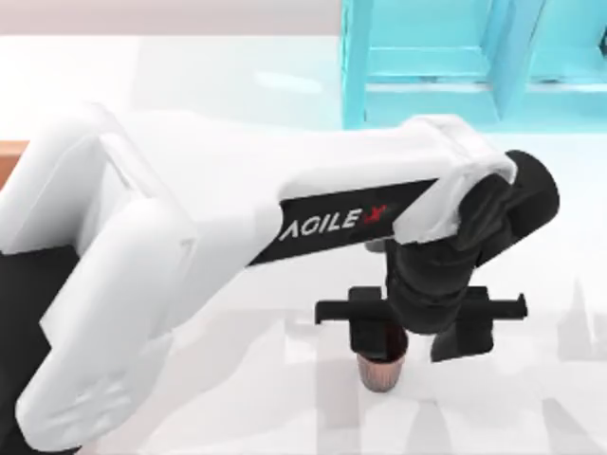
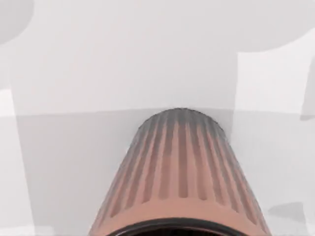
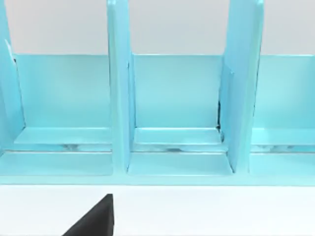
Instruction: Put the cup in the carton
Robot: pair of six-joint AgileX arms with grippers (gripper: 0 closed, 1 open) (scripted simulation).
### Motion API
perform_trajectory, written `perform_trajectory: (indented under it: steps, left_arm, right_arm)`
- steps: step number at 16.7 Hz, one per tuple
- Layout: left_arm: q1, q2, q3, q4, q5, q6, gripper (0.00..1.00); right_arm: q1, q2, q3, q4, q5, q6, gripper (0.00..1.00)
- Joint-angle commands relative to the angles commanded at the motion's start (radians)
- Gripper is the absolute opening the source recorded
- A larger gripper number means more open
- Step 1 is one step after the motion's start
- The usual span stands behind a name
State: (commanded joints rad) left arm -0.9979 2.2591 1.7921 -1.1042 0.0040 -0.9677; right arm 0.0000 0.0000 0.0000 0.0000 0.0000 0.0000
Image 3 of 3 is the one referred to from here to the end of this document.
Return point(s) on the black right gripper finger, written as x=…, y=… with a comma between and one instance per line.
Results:
x=98, y=218

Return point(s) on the light blue rack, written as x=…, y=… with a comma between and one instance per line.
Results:
x=172, y=103

